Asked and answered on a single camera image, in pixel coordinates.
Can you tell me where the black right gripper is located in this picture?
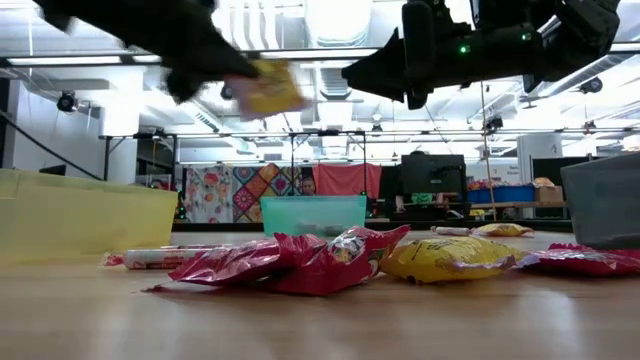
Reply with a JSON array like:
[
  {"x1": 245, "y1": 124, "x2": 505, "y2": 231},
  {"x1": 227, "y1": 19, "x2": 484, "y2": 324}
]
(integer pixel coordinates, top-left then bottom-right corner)
[{"x1": 341, "y1": 0, "x2": 547, "y2": 112}]

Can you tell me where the wooden background table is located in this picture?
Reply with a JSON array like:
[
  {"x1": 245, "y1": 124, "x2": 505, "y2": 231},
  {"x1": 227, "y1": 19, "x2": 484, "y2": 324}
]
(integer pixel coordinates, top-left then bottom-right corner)
[{"x1": 469, "y1": 201, "x2": 569, "y2": 210}]

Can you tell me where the blue storage bin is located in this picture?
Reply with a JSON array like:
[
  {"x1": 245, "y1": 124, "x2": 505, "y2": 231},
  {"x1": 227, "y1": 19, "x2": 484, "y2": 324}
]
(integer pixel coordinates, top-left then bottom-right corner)
[{"x1": 467, "y1": 185, "x2": 537, "y2": 204}]

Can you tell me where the black computer monitor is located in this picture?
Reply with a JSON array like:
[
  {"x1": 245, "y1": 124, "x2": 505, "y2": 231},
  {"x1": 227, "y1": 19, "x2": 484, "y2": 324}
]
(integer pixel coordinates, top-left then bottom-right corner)
[{"x1": 399, "y1": 153, "x2": 467, "y2": 197}]

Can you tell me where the teal translucent plastic bin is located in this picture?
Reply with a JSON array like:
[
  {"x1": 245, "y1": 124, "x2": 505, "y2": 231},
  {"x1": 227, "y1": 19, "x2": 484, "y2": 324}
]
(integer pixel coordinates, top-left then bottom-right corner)
[{"x1": 259, "y1": 195, "x2": 368, "y2": 238}]

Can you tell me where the yellow translucent plastic bin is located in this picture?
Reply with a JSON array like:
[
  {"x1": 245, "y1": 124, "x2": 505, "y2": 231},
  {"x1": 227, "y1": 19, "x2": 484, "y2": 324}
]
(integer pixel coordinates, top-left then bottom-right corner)
[{"x1": 0, "y1": 168, "x2": 180, "y2": 266}]

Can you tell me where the brown cardboard box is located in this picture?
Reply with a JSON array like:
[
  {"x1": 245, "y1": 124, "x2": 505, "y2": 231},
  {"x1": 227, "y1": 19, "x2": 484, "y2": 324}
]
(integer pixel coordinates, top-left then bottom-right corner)
[{"x1": 534, "y1": 184, "x2": 566, "y2": 204}]

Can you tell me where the yellow candy packet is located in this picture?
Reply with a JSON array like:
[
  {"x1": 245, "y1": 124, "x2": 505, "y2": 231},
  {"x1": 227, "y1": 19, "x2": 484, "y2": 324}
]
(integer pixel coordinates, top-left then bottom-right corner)
[
  {"x1": 379, "y1": 236, "x2": 526, "y2": 285},
  {"x1": 223, "y1": 58, "x2": 312, "y2": 122},
  {"x1": 472, "y1": 222, "x2": 535, "y2": 238}
]

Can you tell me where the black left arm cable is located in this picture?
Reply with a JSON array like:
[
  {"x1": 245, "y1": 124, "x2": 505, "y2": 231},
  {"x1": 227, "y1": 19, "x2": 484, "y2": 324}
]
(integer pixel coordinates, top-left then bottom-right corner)
[{"x1": 0, "y1": 109, "x2": 104, "y2": 182}]

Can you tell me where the red Skittles packet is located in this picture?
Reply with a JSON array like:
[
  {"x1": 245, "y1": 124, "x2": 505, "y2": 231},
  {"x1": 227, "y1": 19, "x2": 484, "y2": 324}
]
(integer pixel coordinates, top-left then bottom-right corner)
[
  {"x1": 264, "y1": 224, "x2": 412, "y2": 297},
  {"x1": 142, "y1": 233, "x2": 329, "y2": 294},
  {"x1": 514, "y1": 242, "x2": 640, "y2": 278}
]

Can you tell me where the floral hanging cloth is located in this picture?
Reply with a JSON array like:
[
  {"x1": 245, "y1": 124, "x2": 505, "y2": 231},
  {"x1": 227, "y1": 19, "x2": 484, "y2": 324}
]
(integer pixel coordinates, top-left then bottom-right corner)
[{"x1": 183, "y1": 165, "x2": 235, "y2": 224}]

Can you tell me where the orange hanging cloth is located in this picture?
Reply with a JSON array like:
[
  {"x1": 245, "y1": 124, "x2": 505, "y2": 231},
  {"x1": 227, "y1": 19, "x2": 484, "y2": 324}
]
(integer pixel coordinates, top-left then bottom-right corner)
[{"x1": 312, "y1": 163, "x2": 384, "y2": 198}]

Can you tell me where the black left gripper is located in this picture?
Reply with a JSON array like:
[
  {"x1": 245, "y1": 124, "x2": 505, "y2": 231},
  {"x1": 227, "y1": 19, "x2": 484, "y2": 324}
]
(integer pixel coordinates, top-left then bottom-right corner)
[{"x1": 129, "y1": 0, "x2": 262, "y2": 104}]

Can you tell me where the thin hanging cord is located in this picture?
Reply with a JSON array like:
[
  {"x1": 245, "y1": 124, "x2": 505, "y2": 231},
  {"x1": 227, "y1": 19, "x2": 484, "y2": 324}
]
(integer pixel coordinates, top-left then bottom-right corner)
[{"x1": 478, "y1": 82, "x2": 497, "y2": 221}]

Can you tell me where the silver ventilation duct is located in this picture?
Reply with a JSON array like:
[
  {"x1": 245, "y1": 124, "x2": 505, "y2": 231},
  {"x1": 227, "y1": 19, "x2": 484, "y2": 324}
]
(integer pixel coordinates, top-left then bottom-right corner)
[{"x1": 302, "y1": 0, "x2": 374, "y2": 101}]

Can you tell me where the grey translucent plastic bin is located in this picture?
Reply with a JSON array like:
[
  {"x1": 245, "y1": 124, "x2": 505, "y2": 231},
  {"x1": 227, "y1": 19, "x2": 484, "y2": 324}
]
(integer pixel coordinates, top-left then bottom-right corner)
[{"x1": 559, "y1": 152, "x2": 640, "y2": 251}]

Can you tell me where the Smarties candy roll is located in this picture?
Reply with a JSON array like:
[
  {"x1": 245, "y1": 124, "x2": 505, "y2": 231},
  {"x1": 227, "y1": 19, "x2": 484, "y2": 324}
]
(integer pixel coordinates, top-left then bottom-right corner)
[
  {"x1": 430, "y1": 225, "x2": 474, "y2": 237},
  {"x1": 159, "y1": 242, "x2": 236, "y2": 250},
  {"x1": 102, "y1": 247, "x2": 231, "y2": 272}
]

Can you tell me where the patchwork hanging quilt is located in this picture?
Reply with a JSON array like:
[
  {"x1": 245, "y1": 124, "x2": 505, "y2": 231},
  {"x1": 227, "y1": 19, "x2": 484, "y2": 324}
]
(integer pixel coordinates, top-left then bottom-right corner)
[{"x1": 232, "y1": 162, "x2": 305, "y2": 224}]

